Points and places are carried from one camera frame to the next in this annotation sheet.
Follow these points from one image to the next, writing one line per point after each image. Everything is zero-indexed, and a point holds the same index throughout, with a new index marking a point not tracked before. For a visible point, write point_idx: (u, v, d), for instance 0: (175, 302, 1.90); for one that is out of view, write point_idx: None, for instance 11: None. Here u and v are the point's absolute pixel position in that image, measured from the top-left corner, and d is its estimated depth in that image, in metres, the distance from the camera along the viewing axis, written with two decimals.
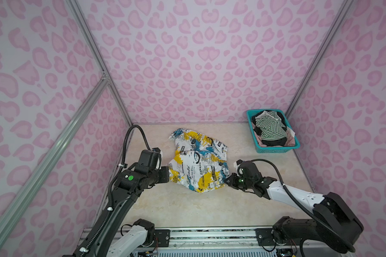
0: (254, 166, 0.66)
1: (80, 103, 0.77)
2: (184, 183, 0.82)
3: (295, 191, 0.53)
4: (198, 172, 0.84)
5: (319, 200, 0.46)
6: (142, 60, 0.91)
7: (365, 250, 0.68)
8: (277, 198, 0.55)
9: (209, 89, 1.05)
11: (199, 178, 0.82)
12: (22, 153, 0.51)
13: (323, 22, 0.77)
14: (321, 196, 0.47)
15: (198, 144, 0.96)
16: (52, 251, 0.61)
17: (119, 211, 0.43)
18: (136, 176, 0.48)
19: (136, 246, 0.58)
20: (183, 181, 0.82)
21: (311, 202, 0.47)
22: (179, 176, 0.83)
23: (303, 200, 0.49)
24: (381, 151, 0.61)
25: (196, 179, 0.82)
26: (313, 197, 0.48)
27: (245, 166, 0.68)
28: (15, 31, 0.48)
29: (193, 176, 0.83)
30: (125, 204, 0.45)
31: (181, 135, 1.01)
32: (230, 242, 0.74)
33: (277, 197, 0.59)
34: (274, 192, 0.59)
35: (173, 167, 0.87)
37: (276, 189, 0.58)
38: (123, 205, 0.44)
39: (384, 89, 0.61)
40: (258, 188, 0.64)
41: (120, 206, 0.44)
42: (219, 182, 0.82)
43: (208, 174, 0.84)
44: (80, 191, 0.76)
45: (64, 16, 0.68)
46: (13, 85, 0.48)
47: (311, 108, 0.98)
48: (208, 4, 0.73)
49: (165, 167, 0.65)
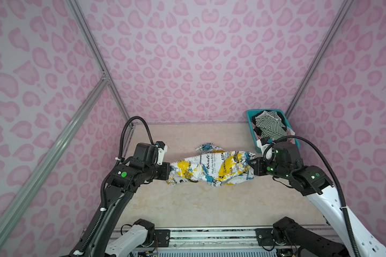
0: (295, 150, 0.47)
1: (80, 103, 0.77)
2: (199, 175, 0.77)
3: (354, 223, 0.39)
4: (219, 158, 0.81)
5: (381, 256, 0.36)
6: (142, 60, 0.91)
7: None
8: (318, 206, 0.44)
9: (209, 89, 1.05)
11: (220, 165, 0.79)
12: (21, 153, 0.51)
13: (323, 22, 0.77)
14: (384, 251, 0.37)
15: None
16: (52, 251, 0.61)
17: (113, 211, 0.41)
18: (129, 173, 0.44)
19: (136, 246, 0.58)
20: (196, 174, 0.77)
21: (372, 255, 0.36)
22: (191, 169, 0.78)
23: (361, 244, 0.38)
24: (381, 151, 0.61)
25: (216, 166, 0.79)
26: (375, 247, 0.37)
27: (284, 149, 0.49)
28: (15, 31, 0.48)
29: (214, 164, 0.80)
30: (119, 203, 0.42)
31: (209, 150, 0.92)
32: (230, 242, 0.74)
33: (323, 210, 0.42)
34: (324, 204, 0.43)
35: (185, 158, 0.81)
37: (330, 204, 0.42)
38: (117, 204, 0.41)
39: (384, 88, 0.61)
40: (297, 178, 0.46)
41: (113, 206, 0.41)
42: (242, 164, 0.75)
43: (229, 157, 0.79)
44: (80, 191, 0.76)
45: (64, 15, 0.68)
46: (13, 85, 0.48)
47: (311, 108, 0.98)
48: (208, 4, 0.73)
49: (166, 165, 0.60)
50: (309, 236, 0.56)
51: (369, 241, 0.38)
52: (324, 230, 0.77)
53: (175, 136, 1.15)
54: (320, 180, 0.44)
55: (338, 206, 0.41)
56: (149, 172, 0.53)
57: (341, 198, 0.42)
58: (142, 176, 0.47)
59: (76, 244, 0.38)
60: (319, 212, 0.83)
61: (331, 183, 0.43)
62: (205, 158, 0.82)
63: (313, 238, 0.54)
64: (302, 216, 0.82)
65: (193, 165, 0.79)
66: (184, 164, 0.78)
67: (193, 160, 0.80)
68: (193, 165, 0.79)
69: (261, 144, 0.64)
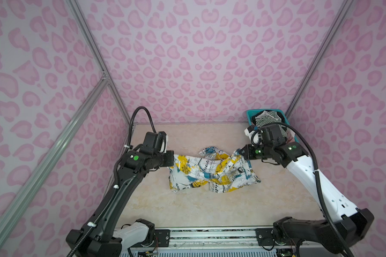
0: (278, 129, 0.55)
1: (80, 103, 0.77)
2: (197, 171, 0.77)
3: (325, 184, 0.43)
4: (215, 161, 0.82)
5: (350, 211, 0.39)
6: (142, 60, 0.91)
7: (365, 250, 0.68)
8: (296, 174, 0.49)
9: (209, 89, 1.05)
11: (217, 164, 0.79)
12: (22, 153, 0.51)
13: (323, 22, 0.77)
14: (354, 208, 0.39)
15: None
16: (52, 251, 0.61)
17: (125, 190, 0.43)
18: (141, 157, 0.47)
19: (139, 239, 0.60)
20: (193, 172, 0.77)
21: (341, 210, 0.39)
22: (188, 164, 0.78)
23: (331, 202, 0.41)
24: (381, 151, 0.61)
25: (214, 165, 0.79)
26: (344, 204, 0.40)
27: (267, 129, 0.57)
28: (15, 31, 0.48)
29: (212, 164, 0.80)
30: (131, 183, 0.45)
31: (213, 154, 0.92)
32: (230, 242, 0.74)
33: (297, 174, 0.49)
34: (299, 170, 0.48)
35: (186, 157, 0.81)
37: (304, 168, 0.46)
38: (128, 184, 0.44)
39: (384, 89, 0.61)
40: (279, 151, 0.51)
41: (126, 185, 0.43)
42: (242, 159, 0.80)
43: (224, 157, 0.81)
44: (80, 191, 0.76)
45: (64, 16, 0.68)
46: (13, 85, 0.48)
47: (311, 108, 0.98)
48: (208, 4, 0.73)
49: (171, 152, 0.64)
50: (299, 220, 0.59)
51: (339, 199, 0.41)
52: None
53: (175, 136, 1.15)
54: (297, 150, 0.49)
55: (311, 170, 0.46)
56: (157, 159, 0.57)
57: (312, 162, 0.47)
58: (150, 161, 0.50)
59: (90, 218, 0.39)
60: (319, 212, 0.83)
61: (306, 153, 0.49)
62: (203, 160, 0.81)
63: (302, 221, 0.57)
64: (302, 216, 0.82)
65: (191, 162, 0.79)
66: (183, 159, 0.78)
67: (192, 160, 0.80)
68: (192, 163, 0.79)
69: (249, 133, 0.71)
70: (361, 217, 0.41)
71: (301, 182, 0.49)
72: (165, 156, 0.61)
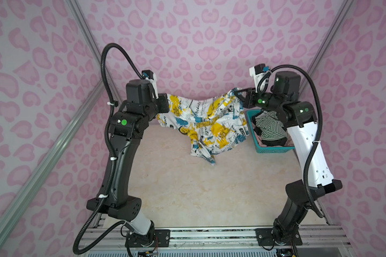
0: (297, 81, 0.43)
1: (80, 103, 0.77)
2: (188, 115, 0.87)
3: (317, 155, 0.43)
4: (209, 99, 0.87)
5: (326, 181, 0.43)
6: (142, 60, 0.91)
7: (365, 250, 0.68)
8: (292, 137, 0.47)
9: (209, 89, 1.05)
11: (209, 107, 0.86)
12: (21, 153, 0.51)
13: (323, 22, 0.77)
14: (330, 179, 0.43)
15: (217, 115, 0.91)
16: (52, 251, 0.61)
17: (124, 158, 0.41)
18: (130, 119, 0.40)
19: (146, 223, 0.63)
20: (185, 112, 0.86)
21: (320, 180, 0.43)
22: (181, 107, 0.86)
23: (314, 171, 0.44)
24: (381, 151, 0.61)
25: (206, 108, 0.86)
26: (325, 175, 0.43)
27: (285, 78, 0.45)
28: (15, 31, 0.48)
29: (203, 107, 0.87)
30: (128, 151, 0.41)
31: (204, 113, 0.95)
32: (230, 242, 0.74)
33: (295, 140, 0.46)
34: (299, 137, 0.45)
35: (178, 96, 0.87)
37: (305, 137, 0.43)
38: (126, 152, 0.41)
39: (384, 89, 0.61)
40: (286, 110, 0.44)
41: (123, 154, 0.40)
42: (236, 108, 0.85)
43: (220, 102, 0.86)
44: (81, 191, 0.76)
45: (64, 16, 0.68)
46: (13, 85, 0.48)
47: None
48: (208, 4, 0.73)
49: (164, 96, 0.54)
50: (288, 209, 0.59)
51: (323, 169, 0.43)
52: (324, 230, 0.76)
53: (175, 136, 1.15)
54: (306, 115, 0.43)
55: (311, 140, 0.43)
56: (153, 111, 0.49)
57: (317, 131, 0.43)
58: (145, 120, 0.43)
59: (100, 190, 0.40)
60: None
61: (314, 120, 0.43)
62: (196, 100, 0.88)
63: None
64: None
65: (183, 104, 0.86)
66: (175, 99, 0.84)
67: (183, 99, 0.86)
68: (184, 105, 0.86)
69: (255, 74, 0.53)
70: (332, 186, 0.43)
71: (294, 146, 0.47)
72: (157, 102, 0.51)
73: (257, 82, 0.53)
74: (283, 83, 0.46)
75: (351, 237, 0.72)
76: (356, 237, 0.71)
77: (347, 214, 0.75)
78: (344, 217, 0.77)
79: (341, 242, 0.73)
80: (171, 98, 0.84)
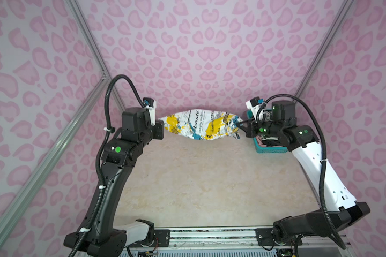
0: (291, 108, 0.48)
1: (80, 103, 0.77)
2: (187, 132, 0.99)
3: (329, 175, 0.42)
4: (207, 118, 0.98)
5: (348, 204, 0.39)
6: (142, 60, 0.91)
7: (365, 250, 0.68)
8: (298, 159, 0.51)
9: (209, 89, 1.05)
11: (208, 124, 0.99)
12: (21, 153, 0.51)
13: (323, 22, 0.77)
14: (353, 201, 0.39)
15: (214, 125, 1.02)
16: (52, 251, 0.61)
17: (112, 187, 0.39)
18: (124, 146, 0.41)
19: (140, 236, 0.61)
20: (184, 131, 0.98)
21: (340, 202, 0.39)
22: (179, 126, 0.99)
23: (331, 192, 0.41)
24: (381, 151, 0.61)
25: (204, 126, 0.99)
26: (345, 196, 0.39)
27: (280, 106, 0.50)
28: (15, 31, 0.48)
29: (201, 123, 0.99)
30: (118, 179, 0.40)
31: None
32: (230, 242, 0.74)
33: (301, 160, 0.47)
34: (305, 157, 0.45)
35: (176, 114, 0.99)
37: (311, 157, 0.44)
38: (116, 181, 0.39)
39: (384, 89, 0.61)
40: (288, 134, 0.47)
41: (112, 182, 0.39)
42: (230, 126, 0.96)
43: (217, 119, 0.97)
44: (80, 191, 0.76)
45: (64, 16, 0.68)
46: (13, 85, 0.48)
47: (311, 109, 0.98)
48: (208, 4, 0.73)
49: (161, 124, 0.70)
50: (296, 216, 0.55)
51: (340, 191, 0.40)
52: None
53: (175, 136, 1.15)
54: (307, 137, 0.46)
55: (318, 160, 0.43)
56: (145, 137, 0.48)
57: (322, 151, 0.44)
58: (138, 148, 0.44)
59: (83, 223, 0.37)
60: None
61: (316, 141, 0.45)
62: (194, 116, 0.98)
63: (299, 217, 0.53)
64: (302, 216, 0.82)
65: (182, 123, 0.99)
66: (173, 119, 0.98)
67: (183, 119, 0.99)
68: (183, 123, 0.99)
69: (252, 106, 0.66)
70: (356, 209, 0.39)
71: (304, 168, 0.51)
72: (154, 129, 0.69)
73: (254, 113, 0.62)
74: (280, 110, 0.51)
75: (351, 237, 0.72)
76: (356, 237, 0.71)
77: None
78: None
79: None
80: (167, 121, 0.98)
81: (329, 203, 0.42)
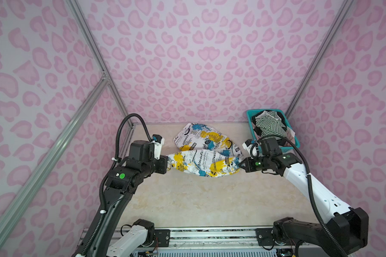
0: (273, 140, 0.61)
1: (80, 103, 0.77)
2: (193, 169, 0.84)
3: (318, 187, 0.46)
4: (209, 159, 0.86)
5: (343, 210, 0.41)
6: (142, 60, 0.91)
7: (365, 250, 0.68)
8: (291, 181, 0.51)
9: (209, 89, 1.05)
11: (211, 164, 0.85)
12: (22, 153, 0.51)
13: (323, 22, 0.77)
14: (347, 206, 0.41)
15: (212, 145, 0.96)
16: (52, 251, 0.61)
17: (112, 213, 0.41)
18: (128, 174, 0.45)
19: (136, 246, 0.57)
20: (190, 168, 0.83)
21: (333, 209, 0.42)
22: (185, 163, 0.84)
23: (323, 201, 0.44)
24: (381, 151, 0.61)
25: (207, 164, 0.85)
26: (337, 203, 0.42)
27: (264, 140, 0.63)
28: (15, 31, 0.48)
29: (205, 162, 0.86)
30: (119, 204, 0.42)
31: (199, 131, 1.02)
32: (230, 242, 0.74)
33: (292, 180, 0.53)
34: (292, 174, 0.52)
35: (182, 152, 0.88)
37: (297, 174, 0.51)
38: (117, 206, 0.42)
39: (384, 89, 0.61)
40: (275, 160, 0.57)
41: (113, 208, 0.41)
42: (233, 167, 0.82)
43: (220, 161, 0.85)
44: (80, 191, 0.76)
45: (65, 16, 0.68)
46: (13, 85, 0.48)
47: (310, 108, 0.99)
48: (208, 4, 0.73)
49: (164, 158, 0.60)
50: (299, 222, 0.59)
51: (331, 199, 0.43)
52: None
53: (175, 136, 1.15)
54: (291, 159, 0.55)
55: (304, 175, 0.50)
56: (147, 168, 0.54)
57: (305, 167, 0.52)
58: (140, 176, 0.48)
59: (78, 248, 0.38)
60: None
61: (300, 161, 0.54)
62: (199, 155, 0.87)
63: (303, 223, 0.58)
64: (302, 216, 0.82)
65: (187, 160, 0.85)
66: (179, 157, 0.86)
67: (187, 156, 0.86)
68: (187, 160, 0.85)
69: (246, 145, 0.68)
70: (353, 214, 0.41)
71: (298, 188, 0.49)
72: (158, 163, 0.58)
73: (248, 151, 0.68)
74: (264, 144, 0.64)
75: None
76: None
77: None
78: None
79: None
80: (173, 157, 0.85)
81: (325, 213, 0.44)
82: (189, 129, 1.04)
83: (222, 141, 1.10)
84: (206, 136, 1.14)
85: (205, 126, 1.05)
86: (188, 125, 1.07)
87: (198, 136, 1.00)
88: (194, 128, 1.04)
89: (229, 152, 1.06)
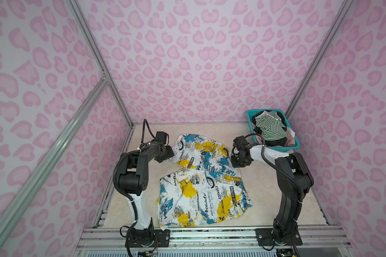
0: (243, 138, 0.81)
1: (80, 103, 0.77)
2: (201, 222, 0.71)
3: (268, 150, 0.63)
4: (215, 197, 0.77)
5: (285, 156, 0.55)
6: (142, 60, 0.91)
7: (365, 250, 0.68)
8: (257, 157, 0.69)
9: (209, 89, 1.05)
11: (218, 204, 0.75)
12: (21, 153, 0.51)
13: (323, 22, 0.77)
14: (287, 155, 0.55)
15: (208, 157, 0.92)
16: (51, 251, 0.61)
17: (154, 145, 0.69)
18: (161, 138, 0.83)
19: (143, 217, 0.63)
20: (198, 224, 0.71)
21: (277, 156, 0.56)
22: (191, 220, 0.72)
23: (272, 155, 0.59)
24: (381, 151, 0.61)
25: (215, 205, 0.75)
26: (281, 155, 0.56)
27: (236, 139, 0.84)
28: (15, 31, 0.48)
29: (211, 204, 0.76)
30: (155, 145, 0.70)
31: (192, 144, 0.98)
32: (230, 242, 0.74)
33: (256, 156, 0.69)
34: (254, 151, 0.69)
35: (184, 209, 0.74)
37: (255, 148, 0.68)
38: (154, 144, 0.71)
39: (383, 89, 0.61)
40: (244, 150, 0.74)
41: (153, 144, 0.70)
42: (240, 208, 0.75)
43: (227, 198, 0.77)
44: (80, 191, 0.76)
45: (64, 16, 0.68)
46: (13, 84, 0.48)
47: (311, 108, 0.98)
48: (208, 4, 0.73)
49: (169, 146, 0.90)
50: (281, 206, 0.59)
51: (279, 153, 0.58)
52: (324, 230, 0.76)
53: (175, 137, 1.15)
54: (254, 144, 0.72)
55: (258, 147, 0.68)
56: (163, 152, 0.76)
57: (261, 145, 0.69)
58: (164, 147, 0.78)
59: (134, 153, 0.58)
60: (318, 212, 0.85)
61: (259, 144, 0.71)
62: (202, 198, 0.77)
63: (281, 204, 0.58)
64: (302, 216, 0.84)
65: (192, 214, 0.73)
66: (184, 216, 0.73)
67: (191, 210, 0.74)
68: (193, 214, 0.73)
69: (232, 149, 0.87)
70: (294, 157, 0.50)
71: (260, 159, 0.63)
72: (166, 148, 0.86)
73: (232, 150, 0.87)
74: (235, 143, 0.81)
75: (351, 237, 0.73)
76: (356, 237, 0.71)
77: (346, 214, 0.75)
78: (343, 217, 0.77)
79: (341, 242, 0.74)
80: (178, 220, 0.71)
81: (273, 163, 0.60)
82: (183, 143, 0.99)
83: (217, 149, 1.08)
84: (200, 147, 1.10)
85: (197, 136, 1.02)
86: (180, 137, 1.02)
87: (192, 149, 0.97)
88: (187, 141, 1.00)
89: (227, 160, 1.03)
